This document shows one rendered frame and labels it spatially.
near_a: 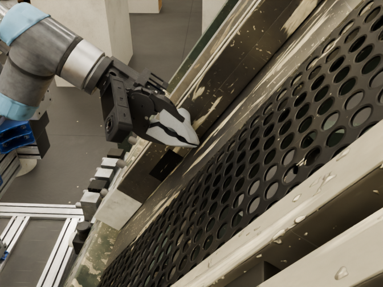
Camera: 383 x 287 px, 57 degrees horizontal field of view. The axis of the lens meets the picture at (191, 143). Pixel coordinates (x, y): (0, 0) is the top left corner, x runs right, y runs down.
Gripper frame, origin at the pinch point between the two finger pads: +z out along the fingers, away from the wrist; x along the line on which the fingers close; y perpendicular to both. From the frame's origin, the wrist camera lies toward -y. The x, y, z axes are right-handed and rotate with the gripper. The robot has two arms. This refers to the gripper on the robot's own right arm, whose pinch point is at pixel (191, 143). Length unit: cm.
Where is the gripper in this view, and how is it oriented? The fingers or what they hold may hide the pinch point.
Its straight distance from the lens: 61.8
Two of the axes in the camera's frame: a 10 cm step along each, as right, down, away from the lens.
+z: 8.2, 5.3, 2.1
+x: -5.5, 6.3, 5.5
